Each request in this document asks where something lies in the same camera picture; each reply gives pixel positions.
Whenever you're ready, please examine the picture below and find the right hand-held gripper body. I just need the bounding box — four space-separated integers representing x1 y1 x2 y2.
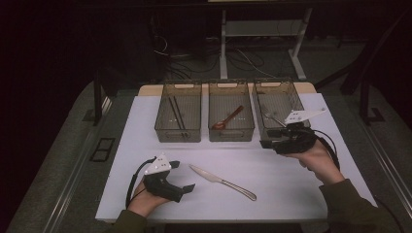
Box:
271 108 327 155

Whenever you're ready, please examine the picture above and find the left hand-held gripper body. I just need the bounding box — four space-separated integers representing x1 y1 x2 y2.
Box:
143 152 185 204

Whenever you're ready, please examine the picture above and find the silver metal fork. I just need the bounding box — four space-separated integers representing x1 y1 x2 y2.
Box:
261 108 288 128

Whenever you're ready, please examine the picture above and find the smoky clear plastic bin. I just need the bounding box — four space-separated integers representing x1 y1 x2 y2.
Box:
207 81 256 143
154 81 203 144
252 78 312 142

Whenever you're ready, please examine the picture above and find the brown wooden spoon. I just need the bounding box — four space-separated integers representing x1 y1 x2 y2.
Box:
212 105 245 131

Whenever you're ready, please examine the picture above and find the person's left hand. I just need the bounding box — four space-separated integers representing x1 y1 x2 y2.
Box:
127 181 171 217

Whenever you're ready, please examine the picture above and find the person's right hand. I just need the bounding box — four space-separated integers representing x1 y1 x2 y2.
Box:
285 140 346 185

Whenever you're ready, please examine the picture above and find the silver metal knife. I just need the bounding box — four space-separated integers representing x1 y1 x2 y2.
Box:
189 164 258 202

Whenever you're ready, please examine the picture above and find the white table board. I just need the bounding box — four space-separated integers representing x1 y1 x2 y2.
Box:
95 92 385 224

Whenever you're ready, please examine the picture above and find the black metal stand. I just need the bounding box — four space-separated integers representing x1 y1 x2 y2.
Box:
92 69 115 127
359 76 387 126

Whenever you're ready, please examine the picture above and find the white metal stand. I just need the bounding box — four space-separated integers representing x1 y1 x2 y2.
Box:
219 8 314 82

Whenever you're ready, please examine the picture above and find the left hand-held gripper black cable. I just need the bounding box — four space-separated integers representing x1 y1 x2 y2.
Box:
125 156 156 208

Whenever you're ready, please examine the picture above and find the hand-held gripper black cable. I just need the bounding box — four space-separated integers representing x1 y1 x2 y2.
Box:
125 156 156 208
312 128 341 171

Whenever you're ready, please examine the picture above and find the right hand-held gripper black cable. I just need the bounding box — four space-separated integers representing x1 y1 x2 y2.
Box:
312 128 341 171

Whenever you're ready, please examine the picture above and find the white floor cable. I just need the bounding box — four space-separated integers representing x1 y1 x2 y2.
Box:
234 48 278 80

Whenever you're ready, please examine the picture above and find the metal floor rail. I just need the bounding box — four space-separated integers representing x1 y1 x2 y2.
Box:
359 122 412 212
42 96 113 233

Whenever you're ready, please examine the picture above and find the tangle of dark floor cables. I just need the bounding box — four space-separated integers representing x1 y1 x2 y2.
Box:
161 48 270 81

